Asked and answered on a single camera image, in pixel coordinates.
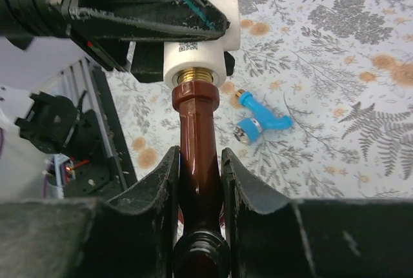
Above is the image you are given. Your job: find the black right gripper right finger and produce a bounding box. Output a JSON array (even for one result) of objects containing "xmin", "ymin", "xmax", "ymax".
[{"xmin": 221, "ymin": 149, "xmax": 412, "ymax": 277}]

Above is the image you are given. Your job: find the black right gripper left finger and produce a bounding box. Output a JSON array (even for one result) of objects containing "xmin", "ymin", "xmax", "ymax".
[{"xmin": 1, "ymin": 146, "xmax": 180, "ymax": 277}]

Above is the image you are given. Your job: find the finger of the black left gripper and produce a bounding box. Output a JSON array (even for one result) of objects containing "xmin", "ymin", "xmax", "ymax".
[
  {"xmin": 86, "ymin": 41, "xmax": 236, "ymax": 84},
  {"xmin": 63, "ymin": 0, "xmax": 230, "ymax": 42}
]

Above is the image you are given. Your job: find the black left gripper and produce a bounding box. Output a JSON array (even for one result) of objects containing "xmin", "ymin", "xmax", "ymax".
[{"xmin": 1, "ymin": 0, "xmax": 84, "ymax": 49}]

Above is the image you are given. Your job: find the white pipe elbow fitting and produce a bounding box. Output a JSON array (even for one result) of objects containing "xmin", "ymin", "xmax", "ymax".
[{"xmin": 163, "ymin": 0, "xmax": 241, "ymax": 89}]

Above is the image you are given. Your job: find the brown faucet chrome knob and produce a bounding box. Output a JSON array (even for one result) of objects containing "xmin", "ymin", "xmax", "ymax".
[{"xmin": 172, "ymin": 68, "xmax": 230, "ymax": 277}]

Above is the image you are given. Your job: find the blue plastic faucet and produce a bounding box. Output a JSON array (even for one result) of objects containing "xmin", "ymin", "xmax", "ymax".
[{"xmin": 234, "ymin": 90, "xmax": 293, "ymax": 144}]

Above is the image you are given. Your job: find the floral patterned table mat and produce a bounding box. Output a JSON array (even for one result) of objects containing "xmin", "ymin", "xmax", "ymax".
[{"xmin": 215, "ymin": 0, "xmax": 412, "ymax": 198}]

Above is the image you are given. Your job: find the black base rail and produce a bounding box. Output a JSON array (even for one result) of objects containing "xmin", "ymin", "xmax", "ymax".
[{"xmin": 61, "ymin": 58, "xmax": 137, "ymax": 200}]

